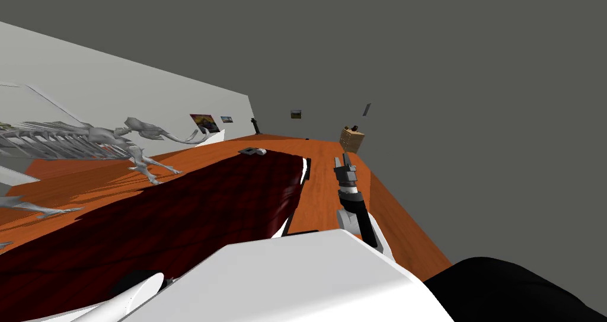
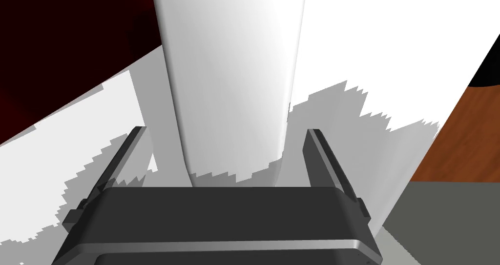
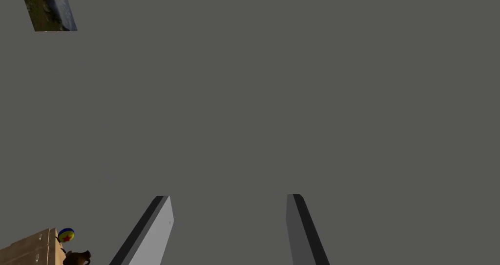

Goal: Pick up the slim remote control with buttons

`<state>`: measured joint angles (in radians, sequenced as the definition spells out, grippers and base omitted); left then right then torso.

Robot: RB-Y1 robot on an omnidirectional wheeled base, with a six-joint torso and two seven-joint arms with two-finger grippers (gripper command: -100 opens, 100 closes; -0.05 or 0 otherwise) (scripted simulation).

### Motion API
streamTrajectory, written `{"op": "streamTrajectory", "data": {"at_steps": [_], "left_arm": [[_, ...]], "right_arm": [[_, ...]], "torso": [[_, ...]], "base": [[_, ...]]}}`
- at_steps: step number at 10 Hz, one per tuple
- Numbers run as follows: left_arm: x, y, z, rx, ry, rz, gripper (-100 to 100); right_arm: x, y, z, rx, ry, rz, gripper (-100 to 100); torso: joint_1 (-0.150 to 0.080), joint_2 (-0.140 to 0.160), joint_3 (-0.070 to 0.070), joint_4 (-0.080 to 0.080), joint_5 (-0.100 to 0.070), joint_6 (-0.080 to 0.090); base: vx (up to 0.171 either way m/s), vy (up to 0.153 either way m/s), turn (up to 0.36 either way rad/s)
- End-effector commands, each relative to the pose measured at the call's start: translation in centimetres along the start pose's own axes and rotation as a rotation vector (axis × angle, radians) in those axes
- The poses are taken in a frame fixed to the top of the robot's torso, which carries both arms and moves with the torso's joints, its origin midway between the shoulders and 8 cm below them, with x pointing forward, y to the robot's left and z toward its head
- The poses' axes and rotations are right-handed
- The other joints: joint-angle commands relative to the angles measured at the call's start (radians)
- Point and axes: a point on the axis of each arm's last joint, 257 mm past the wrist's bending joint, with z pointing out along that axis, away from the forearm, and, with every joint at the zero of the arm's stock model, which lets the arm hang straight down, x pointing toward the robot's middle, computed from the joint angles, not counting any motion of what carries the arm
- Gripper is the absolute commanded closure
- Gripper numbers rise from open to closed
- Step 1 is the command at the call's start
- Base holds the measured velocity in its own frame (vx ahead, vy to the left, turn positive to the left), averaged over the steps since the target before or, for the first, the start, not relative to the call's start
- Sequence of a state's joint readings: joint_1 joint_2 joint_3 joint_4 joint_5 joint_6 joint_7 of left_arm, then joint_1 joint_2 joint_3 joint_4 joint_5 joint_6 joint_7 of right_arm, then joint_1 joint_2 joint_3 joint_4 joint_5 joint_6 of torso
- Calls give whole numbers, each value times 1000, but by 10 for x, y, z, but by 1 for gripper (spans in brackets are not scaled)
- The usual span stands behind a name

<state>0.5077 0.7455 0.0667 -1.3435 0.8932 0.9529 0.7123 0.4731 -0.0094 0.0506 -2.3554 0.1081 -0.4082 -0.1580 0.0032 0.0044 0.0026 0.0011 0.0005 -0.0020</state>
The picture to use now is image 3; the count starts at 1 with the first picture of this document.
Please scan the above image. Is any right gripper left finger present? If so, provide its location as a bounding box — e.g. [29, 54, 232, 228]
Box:
[109, 195, 175, 265]

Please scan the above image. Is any landscape picture on wall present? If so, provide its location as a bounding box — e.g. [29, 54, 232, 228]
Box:
[18, 0, 79, 33]

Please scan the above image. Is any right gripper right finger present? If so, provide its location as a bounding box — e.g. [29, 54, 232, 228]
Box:
[286, 193, 331, 265]

